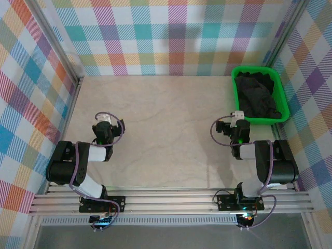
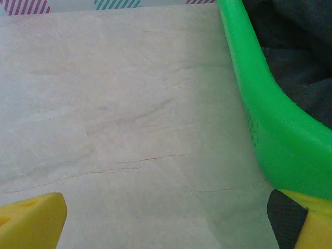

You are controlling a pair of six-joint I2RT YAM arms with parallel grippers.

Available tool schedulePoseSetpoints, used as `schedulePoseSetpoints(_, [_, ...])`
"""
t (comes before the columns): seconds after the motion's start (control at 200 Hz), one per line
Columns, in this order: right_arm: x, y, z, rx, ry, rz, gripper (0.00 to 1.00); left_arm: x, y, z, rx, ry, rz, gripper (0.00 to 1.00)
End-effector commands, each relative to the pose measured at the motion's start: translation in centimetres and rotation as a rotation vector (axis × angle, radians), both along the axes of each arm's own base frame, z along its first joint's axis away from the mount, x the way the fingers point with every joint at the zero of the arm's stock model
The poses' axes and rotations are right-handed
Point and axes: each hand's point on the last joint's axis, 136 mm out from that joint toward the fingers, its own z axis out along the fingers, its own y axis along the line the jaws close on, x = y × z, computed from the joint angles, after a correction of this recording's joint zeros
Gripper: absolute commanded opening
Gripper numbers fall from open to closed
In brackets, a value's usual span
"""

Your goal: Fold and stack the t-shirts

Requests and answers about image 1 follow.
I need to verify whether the dark grey t-shirt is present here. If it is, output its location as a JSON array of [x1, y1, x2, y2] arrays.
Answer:
[[237, 75, 283, 120]]

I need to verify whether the green plastic basket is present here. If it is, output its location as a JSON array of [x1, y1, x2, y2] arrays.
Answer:
[[231, 66, 291, 126]]

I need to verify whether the left controller board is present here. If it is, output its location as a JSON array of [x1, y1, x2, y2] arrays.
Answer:
[[89, 214, 115, 229]]

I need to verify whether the controller board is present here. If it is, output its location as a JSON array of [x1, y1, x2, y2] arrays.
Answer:
[[89, 214, 115, 229], [237, 213, 255, 228]]

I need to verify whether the right controller board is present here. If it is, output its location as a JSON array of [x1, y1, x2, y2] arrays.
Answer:
[[237, 213, 255, 228]]

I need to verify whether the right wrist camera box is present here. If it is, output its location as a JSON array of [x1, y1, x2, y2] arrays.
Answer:
[[230, 110, 245, 128]]

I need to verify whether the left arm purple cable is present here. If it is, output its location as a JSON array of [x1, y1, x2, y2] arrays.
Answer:
[[68, 111, 126, 195]]

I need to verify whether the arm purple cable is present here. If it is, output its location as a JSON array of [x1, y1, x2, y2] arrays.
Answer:
[[68, 111, 126, 195], [210, 116, 274, 196]]

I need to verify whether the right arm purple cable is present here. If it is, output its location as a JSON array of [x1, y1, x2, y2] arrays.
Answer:
[[210, 116, 274, 196]]

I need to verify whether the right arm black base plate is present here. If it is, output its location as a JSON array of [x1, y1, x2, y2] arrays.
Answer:
[[216, 193, 266, 212]]

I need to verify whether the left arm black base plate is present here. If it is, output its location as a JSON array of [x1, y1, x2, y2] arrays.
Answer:
[[78, 195, 127, 214]]

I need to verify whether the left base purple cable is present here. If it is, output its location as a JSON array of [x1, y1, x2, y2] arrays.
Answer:
[[90, 199, 121, 233]]

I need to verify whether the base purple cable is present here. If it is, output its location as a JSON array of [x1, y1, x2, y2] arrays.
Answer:
[[90, 199, 121, 233], [238, 194, 278, 231]]

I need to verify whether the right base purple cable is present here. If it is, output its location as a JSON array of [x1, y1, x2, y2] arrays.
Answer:
[[238, 194, 278, 231]]

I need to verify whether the aluminium rail frame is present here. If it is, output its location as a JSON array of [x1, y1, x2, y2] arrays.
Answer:
[[27, 182, 316, 216]]

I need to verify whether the aluminium corner post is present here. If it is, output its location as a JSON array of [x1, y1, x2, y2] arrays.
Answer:
[[25, 0, 86, 88], [261, 0, 312, 68]]

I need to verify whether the slotted grey cable duct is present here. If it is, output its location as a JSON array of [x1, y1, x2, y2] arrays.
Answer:
[[40, 216, 240, 227]]

